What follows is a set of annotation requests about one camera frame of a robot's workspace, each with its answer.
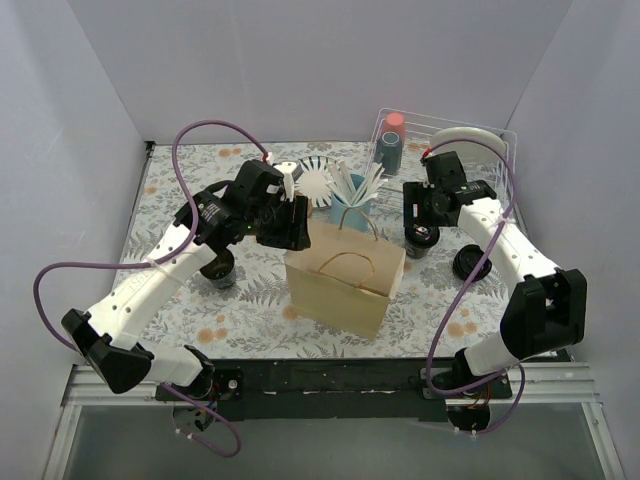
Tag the brown cardboard cup carrier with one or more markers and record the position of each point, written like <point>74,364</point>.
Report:
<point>374,289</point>

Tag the brown paper bag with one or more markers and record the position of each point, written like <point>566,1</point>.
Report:
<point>323,279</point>

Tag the cream white plate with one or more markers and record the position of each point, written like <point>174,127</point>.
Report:
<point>471,144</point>

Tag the dark teal cup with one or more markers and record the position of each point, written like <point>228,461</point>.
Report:
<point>388,152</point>

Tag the stack of black lids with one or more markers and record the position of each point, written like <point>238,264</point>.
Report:
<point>466,260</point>

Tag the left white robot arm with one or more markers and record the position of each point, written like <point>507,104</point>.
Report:
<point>107,334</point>

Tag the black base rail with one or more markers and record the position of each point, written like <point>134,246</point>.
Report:
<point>244,389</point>

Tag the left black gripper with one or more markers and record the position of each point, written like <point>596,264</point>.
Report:
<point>288,230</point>

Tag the blue straw holder cup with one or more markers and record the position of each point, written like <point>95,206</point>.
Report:
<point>341,211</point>

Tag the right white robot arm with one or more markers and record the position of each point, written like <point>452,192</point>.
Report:
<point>547,304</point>

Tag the blue striped plate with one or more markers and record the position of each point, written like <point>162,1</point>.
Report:
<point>314,179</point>

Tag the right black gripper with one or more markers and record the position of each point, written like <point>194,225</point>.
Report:
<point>412,206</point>

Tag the dark paper coffee cup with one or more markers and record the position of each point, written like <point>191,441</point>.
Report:
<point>417,249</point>

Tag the black coffee cup lid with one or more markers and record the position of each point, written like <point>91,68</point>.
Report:
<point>422,233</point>

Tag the pink cup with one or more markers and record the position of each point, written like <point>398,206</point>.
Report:
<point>395,122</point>

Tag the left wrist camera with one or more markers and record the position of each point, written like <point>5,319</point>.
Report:
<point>291,172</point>

